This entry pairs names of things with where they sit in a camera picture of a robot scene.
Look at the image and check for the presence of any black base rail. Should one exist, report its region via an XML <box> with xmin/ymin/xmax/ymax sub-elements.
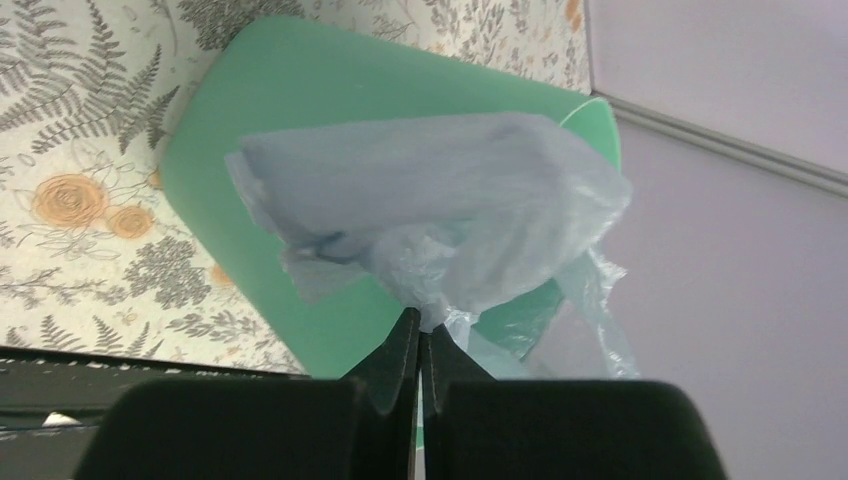
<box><xmin>1</xmin><ymin>346</ymin><xmax>305</xmax><ymax>479</ymax></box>

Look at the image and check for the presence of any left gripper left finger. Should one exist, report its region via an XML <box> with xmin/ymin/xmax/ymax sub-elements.
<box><xmin>75</xmin><ymin>308</ymin><xmax>420</xmax><ymax>479</ymax></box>

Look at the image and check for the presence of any green plastic trash bin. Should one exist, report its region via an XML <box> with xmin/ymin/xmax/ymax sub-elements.
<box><xmin>161</xmin><ymin>16</ymin><xmax>636</xmax><ymax>379</ymax></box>

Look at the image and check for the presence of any floral patterned table mat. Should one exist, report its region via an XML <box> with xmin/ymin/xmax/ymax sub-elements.
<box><xmin>1</xmin><ymin>1</ymin><xmax>591</xmax><ymax>376</ymax></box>

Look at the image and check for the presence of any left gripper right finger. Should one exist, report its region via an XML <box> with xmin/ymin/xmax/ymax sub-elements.
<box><xmin>420</xmin><ymin>327</ymin><xmax>728</xmax><ymax>479</ymax></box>

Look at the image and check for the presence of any light blue plastic trash bag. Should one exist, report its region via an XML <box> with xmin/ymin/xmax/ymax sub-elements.
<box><xmin>225</xmin><ymin>112</ymin><xmax>638</xmax><ymax>379</ymax></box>

